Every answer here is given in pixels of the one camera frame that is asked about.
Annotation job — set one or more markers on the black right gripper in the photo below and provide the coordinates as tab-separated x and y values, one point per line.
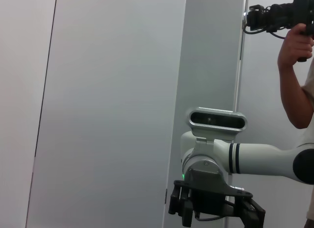
213	201

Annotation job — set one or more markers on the black handheld camera rig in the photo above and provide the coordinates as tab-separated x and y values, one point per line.
277	12

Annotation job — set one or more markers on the person's bare forearm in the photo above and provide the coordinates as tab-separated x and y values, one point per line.
294	98

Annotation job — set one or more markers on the person's bare hand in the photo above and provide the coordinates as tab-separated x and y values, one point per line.
296	49

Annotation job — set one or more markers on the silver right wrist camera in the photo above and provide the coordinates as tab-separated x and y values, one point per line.
217	120

